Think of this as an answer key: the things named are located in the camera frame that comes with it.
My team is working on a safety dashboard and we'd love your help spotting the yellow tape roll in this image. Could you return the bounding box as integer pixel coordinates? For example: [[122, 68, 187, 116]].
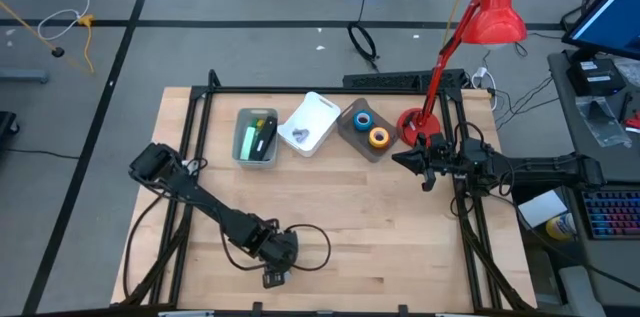
[[368, 126, 391, 149]]

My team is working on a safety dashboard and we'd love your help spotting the white flat box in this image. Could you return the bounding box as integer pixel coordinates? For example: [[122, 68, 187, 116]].
[[517, 189, 569, 230]]

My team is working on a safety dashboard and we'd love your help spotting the long black stapler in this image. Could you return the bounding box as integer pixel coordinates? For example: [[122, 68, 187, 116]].
[[249, 115, 279, 162]]

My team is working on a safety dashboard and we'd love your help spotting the black computer monitor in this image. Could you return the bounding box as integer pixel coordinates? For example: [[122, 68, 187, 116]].
[[562, 0, 640, 62]]

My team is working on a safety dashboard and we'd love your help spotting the clear plastic bag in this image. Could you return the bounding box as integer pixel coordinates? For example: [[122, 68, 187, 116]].
[[574, 95, 634, 149]]

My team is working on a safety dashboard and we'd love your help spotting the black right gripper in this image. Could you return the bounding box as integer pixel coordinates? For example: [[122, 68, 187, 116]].
[[391, 134, 469, 192]]

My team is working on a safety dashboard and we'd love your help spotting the black metal table frame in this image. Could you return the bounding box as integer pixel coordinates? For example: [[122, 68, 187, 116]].
[[112, 69, 539, 314]]

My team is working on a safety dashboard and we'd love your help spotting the white plastic bin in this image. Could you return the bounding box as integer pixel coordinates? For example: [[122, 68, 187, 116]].
[[277, 90, 342, 158]]

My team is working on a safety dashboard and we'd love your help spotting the white power adapter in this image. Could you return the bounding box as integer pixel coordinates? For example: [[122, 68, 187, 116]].
[[471, 66, 500, 112]]

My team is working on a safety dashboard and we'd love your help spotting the yellow floor cable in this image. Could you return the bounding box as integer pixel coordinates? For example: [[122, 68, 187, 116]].
[[77, 13, 97, 76]]

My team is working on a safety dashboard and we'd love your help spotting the grey side desk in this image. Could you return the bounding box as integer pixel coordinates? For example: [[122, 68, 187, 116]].
[[547, 49, 640, 308]]

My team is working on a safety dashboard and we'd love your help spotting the light grey plastic bin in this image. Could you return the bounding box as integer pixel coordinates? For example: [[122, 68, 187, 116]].
[[232, 107, 280, 169]]

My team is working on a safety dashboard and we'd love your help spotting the backlit colourful keyboard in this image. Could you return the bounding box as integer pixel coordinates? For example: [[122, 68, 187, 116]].
[[582, 189, 640, 241]]

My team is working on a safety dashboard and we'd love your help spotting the red desk lamp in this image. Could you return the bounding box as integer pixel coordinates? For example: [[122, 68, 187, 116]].
[[396, 0, 529, 149]]

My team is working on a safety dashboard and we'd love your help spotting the dark translucent plastic bin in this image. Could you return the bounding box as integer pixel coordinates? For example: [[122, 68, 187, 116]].
[[336, 97, 401, 164]]

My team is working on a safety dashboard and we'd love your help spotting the coiled black floor cable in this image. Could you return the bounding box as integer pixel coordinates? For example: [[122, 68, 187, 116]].
[[347, 21, 380, 64]]

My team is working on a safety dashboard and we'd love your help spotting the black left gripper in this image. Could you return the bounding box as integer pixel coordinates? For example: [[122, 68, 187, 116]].
[[252, 229, 300, 289]]

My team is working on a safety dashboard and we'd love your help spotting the black perforated metal bar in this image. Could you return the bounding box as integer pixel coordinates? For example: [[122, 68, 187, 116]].
[[343, 68, 467, 91]]

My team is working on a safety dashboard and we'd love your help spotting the blue tape roll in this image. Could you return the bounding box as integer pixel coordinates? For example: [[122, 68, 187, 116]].
[[352, 111, 375, 133]]

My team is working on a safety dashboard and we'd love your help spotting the small black computer box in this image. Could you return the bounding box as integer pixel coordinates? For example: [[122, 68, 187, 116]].
[[566, 58, 627, 97]]

